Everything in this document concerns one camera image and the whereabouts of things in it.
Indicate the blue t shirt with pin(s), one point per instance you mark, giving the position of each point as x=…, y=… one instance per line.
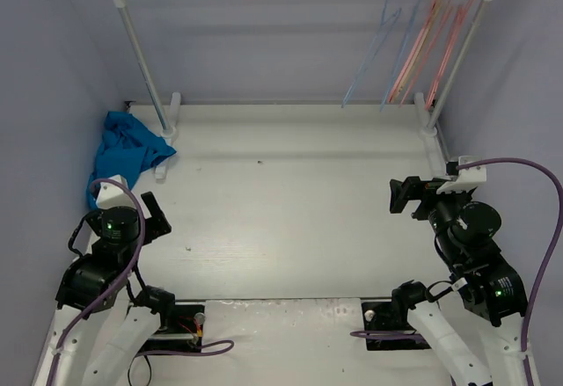
x=127, y=148

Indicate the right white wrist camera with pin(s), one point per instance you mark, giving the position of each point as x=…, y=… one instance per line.
x=463, y=175

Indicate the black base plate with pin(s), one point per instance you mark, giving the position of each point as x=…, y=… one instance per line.
x=182, y=332
x=381, y=316

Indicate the light blue wire hanger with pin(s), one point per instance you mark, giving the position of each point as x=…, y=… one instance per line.
x=386, y=24

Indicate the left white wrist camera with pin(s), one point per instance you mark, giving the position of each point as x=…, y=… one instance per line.
x=111, y=196

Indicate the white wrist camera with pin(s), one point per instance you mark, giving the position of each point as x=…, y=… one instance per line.
x=463, y=175
x=111, y=196

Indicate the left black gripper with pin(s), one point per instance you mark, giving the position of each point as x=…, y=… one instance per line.
x=155, y=220

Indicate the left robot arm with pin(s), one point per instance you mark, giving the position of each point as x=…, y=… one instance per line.
x=89, y=290

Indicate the pink hanger bundle left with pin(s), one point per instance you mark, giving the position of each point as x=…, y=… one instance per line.
x=406, y=74

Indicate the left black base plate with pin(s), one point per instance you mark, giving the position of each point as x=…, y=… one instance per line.
x=182, y=332

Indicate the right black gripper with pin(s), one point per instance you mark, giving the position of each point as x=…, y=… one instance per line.
x=416, y=195

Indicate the pink hanger right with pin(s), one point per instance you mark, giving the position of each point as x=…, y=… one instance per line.
x=455, y=28

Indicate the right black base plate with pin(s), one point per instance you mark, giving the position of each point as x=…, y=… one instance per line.
x=381, y=316

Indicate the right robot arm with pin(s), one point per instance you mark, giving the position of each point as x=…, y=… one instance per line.
x=490, y=288

